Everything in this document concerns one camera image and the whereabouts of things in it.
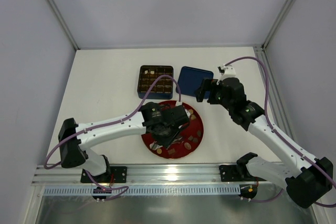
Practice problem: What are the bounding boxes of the metal serving tongs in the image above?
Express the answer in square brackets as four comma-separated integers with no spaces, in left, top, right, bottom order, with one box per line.
[149,136,182,151]

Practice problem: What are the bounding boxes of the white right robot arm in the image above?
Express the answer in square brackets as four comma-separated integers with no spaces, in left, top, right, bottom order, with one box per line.
[207,77,335,208]

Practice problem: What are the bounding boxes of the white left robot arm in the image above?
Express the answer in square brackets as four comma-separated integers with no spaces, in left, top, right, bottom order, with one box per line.
[58,100,204,183]

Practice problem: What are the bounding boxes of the brown square chocolate front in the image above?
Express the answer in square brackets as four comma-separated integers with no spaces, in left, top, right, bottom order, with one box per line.
[167,149,175,154]

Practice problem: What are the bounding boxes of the blue chocolate tin box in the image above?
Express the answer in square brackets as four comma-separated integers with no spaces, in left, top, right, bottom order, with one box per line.
[136,65,174,100]

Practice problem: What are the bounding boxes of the caramel oval chocolate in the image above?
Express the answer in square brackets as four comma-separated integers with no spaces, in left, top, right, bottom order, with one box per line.
[184,142,191,150]

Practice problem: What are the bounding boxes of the blue tin lid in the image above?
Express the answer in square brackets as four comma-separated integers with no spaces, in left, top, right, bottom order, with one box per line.
[177,66,214,97]

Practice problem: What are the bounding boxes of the red round lacquer tray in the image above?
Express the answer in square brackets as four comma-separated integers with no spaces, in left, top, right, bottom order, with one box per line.
[141,102,204,159]

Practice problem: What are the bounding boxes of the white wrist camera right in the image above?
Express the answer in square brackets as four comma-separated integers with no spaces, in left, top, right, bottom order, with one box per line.
[218,65,236,81]

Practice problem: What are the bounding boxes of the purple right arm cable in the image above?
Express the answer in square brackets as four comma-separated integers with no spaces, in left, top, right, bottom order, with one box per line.
[223,56,336,208]

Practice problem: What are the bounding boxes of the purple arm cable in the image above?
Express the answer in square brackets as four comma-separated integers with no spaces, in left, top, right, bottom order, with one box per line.
[43,74,182,201]
[223,56,336,208]

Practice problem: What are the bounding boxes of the aluminium mounting rail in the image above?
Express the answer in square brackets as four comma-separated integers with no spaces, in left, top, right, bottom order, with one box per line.
[30,163,274,186]

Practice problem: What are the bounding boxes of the slotted cable duct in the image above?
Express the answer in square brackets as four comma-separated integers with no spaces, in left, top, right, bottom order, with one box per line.
[43,184,240,197]

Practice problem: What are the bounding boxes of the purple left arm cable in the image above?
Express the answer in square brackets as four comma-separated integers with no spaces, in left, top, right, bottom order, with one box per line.
[43,74,182,201]

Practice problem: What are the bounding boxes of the right aluminium frame post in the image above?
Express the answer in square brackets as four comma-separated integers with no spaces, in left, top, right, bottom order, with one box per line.
[262,0,296,51]

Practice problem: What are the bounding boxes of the aluminium frame post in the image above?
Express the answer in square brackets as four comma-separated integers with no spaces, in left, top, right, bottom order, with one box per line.
[45,0,80,50]
[262,0,296,51]

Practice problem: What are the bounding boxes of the left aluminium frame post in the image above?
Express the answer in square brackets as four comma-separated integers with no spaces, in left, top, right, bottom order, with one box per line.
[45,0,80,50]

